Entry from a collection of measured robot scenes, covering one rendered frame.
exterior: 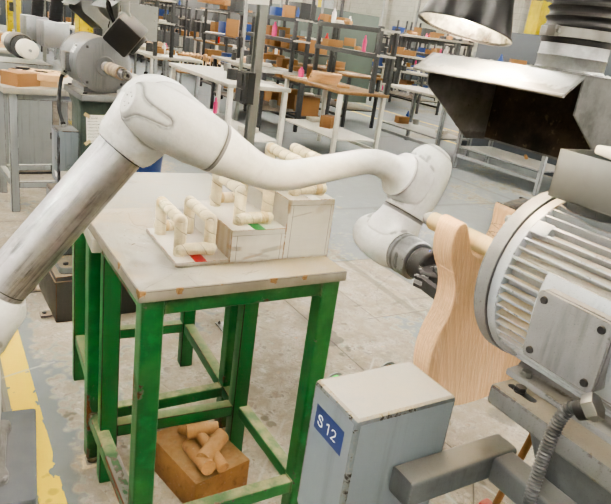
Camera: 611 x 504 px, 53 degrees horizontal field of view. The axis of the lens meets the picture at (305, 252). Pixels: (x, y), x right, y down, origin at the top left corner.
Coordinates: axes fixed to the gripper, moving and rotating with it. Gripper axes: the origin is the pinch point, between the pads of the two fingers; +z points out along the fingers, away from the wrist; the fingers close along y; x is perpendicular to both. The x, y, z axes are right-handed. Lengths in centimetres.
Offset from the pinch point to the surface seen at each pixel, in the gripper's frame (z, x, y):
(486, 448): 27.0, -2.2, 27.0
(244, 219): -69, -4, 19
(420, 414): 24.6, 5.8, 37.7
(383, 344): -149, -125, -100
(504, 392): 25.9, 5.5, 24.3
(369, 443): 25, 4, 45
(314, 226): -66, -9, -1
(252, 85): -187, 9, -39
